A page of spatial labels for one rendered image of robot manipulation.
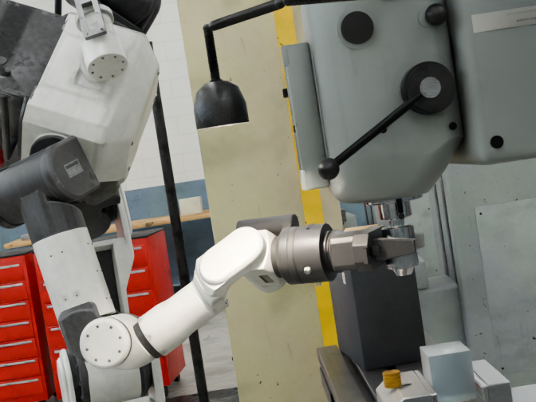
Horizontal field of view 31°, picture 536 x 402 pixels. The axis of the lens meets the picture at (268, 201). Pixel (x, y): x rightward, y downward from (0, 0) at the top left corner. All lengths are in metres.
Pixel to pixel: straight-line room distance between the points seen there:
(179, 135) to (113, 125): 8.80
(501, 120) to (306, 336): 1.95
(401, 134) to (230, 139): 1.83
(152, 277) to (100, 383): 3.98
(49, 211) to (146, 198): 8.92
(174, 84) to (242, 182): 7.36
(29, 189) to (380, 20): 0.61
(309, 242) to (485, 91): 0.34
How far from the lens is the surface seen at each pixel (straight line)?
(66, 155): 1.58
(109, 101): 1.65
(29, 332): 6.23
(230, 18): 1.27
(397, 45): 1.34
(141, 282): 5.95
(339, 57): 1.34
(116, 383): 1.99
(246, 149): 3.13
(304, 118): 1.40
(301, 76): 1.40
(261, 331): 3.19
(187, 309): 1.50
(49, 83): 1.67
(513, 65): 1.35
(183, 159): 10.43
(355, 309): 1.77
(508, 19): 1.35
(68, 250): 1.54
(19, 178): 1.57
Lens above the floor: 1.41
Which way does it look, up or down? 3 degrees down
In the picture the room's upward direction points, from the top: 9 degrees counter-clockwise
